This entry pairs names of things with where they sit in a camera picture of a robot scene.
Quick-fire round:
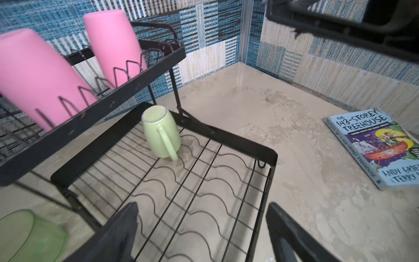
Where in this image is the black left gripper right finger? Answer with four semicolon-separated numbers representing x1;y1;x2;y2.
266;202;338;262

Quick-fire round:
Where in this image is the pink plastic cup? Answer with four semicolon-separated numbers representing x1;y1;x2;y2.
84;10;147;88
1;29;97;132

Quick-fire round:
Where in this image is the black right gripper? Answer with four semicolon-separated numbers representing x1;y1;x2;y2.
266;1;419;62

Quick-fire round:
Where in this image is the green glass cup far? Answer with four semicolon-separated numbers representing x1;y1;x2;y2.
1;209;68;262

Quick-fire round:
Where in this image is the black two-tier dish rack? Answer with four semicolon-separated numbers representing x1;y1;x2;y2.
1;22;278;262

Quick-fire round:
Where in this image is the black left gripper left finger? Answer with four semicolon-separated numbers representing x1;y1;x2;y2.
65;202;139;262

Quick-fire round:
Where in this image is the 143-storey treehouse book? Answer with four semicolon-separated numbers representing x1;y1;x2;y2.
325;108;419;190

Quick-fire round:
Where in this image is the light green ceramic mug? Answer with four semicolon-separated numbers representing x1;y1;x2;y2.
141;105;181;162

